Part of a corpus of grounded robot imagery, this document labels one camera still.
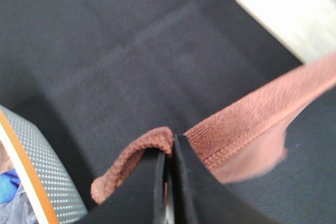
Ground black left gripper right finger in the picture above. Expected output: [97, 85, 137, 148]
[172, 135, 275, 223]

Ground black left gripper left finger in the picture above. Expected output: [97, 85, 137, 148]
[78, 148, 166, 224]

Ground brown microfibre towel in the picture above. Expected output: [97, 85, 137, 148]
[90, 52, 336, 205]

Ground grey perforated laundry basket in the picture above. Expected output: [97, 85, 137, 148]
[1, 106, 88, 223]

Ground blue cloth in basket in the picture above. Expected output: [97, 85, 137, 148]
[0, 169, 20, 204]

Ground brown towels in basket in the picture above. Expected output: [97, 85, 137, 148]
[0, 143, 14, 174]

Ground black table cloth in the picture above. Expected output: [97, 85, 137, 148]
[1, 0, 335, 223]

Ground white lidded storage box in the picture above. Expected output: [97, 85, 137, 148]
[236, 0, 335, 63]

